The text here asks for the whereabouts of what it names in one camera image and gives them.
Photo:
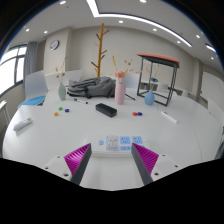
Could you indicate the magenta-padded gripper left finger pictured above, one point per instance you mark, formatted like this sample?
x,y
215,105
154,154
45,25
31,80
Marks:
x,y
77,159

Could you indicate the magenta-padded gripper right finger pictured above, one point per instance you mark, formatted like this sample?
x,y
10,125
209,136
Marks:
x,y
146,159

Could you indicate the white power strip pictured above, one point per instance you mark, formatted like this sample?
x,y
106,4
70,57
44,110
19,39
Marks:
x,y
125,141

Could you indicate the blue round magnet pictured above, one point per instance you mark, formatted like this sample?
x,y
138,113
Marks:
x,y
139,113
67,110

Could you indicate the red round magnet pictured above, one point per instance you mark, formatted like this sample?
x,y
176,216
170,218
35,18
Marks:
x,y
134,113

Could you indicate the white flat bar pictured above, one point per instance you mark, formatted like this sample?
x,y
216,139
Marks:
x,y
169,117

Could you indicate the orange round magnet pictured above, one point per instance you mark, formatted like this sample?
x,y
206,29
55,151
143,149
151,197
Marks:
x,y
56,113

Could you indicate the green round magnet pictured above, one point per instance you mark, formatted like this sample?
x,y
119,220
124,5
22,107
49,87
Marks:
x,y
60,108

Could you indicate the black rectangular box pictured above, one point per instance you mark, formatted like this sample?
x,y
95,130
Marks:
x,y
106,109

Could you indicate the white marker pen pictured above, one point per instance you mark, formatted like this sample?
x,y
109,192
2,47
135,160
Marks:
x,y
80,100

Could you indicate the blue vase with stems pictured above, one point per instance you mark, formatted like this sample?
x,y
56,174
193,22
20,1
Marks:
x,y
149,98

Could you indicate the black pen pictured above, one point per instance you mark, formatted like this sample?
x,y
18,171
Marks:
x,y
130,96

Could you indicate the white remote control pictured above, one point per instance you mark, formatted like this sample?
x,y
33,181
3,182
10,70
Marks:
x,y
22,124

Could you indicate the green vase with twigs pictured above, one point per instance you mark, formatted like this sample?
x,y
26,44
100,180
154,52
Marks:
x,y
62,92

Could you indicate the pink vase with flowers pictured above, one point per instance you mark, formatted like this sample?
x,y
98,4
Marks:
x,y
120,94

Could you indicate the grey backpack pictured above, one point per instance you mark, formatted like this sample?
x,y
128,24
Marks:
x,y
91,87

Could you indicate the white chairs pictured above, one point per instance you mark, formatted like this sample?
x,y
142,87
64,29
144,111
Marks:
x,y
132,80

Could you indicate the white chair with blue cushion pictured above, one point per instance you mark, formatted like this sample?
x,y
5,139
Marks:
x,y
33,86

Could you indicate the black-framed orange-topped side table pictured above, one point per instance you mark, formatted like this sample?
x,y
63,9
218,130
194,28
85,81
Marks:
x,y
160,57

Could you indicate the grey curtain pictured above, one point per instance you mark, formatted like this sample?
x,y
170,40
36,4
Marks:
x,y
30,60

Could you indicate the wooden coat stand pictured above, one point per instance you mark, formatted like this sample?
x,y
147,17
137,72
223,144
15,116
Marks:
x,y
100,50

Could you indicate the window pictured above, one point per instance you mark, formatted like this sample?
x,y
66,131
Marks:
x,y
10,70

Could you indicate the short ceiling strip light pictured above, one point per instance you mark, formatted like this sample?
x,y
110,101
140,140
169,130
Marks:
x,y
211,48

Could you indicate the round ceiling spotlights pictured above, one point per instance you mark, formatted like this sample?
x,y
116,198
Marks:
x,y
120,21

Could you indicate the long ceiling strip light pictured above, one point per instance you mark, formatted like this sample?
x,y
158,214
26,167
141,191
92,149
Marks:
x,y
140,18

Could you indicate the white wall board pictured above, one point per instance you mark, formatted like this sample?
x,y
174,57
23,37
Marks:
x,y
213,90

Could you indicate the round wall clock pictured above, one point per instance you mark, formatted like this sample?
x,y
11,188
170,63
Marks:
x,y
54,45

